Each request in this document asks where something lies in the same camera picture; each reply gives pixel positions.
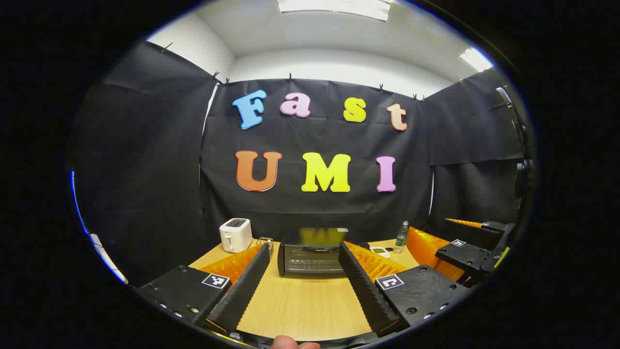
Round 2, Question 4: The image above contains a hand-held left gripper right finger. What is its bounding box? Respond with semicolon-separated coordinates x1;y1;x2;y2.
338;241;473;337

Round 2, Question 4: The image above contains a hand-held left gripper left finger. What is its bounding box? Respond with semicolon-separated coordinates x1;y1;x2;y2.
136;243;271;335

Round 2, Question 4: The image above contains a black electric oven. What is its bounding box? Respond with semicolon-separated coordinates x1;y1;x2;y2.
277;227;371;277

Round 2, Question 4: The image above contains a white toaster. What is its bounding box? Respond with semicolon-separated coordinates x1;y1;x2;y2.
219;218;253;254

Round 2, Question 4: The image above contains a clear plastic water bottle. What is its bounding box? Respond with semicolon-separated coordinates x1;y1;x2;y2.
395;221;410;254

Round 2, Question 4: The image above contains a black backdrop cloth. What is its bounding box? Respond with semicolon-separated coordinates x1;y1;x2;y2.
68;41;533;286

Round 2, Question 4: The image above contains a ceiling light panel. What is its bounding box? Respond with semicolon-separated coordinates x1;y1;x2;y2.
460;48;494;72

